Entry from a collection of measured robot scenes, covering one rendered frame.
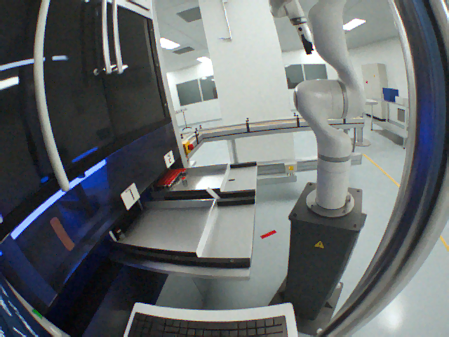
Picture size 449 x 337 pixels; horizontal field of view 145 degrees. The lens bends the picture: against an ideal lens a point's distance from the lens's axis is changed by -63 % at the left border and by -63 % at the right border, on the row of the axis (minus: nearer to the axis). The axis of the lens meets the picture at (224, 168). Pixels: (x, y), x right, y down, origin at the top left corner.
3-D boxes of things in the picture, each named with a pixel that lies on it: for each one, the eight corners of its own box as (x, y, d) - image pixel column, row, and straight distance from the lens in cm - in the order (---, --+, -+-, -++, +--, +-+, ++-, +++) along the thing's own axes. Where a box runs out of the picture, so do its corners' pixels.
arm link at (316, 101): (356, 160, 61) (355, 79, 56) (300, 164, 56) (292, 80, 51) (344, 147, 71) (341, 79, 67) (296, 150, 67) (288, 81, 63)
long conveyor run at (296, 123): (176, 147, 191) (172, 132, 188) (182, 142, 205) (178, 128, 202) (365, 127, 200) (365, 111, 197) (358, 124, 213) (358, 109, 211)
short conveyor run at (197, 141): (177, 175, 119) (170, 152, 115) (157, 177, 127) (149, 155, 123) (205, 142, 180) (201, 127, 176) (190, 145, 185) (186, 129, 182)
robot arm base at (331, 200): (355, 192, 81) (360, 147, 73) (351, 222, 65) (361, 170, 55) (313, 186, 82) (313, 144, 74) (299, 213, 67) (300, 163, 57)
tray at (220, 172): (153, 198, 93) (150, 192, 91) (173, 174, 112) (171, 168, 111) (221, 195, 78) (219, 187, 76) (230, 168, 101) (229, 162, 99)
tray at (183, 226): (114, 247, 73) (109, 240, 71) (144, 208, 87) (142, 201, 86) (199, 260, 54) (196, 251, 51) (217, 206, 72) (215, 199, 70)
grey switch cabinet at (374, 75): (380, 121, 717) (376, 62, 710) (365, 115, 815) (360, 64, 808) (389, 121, 744) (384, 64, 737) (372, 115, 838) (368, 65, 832)
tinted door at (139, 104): (116, 140, 67) (97, 1, 85) (168, 116, 103) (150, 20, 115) (117, 140, 67) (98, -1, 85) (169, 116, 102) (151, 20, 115)
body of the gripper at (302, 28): (304, 20, 94) (312, 41, 95) (307, 20, 104) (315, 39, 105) (289, 23, 96) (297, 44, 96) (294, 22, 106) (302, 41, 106)
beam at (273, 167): (214, 180, 197) (212, 169, 192) (215, 176, 204) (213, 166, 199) (360, 164, 216) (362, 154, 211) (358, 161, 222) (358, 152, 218)
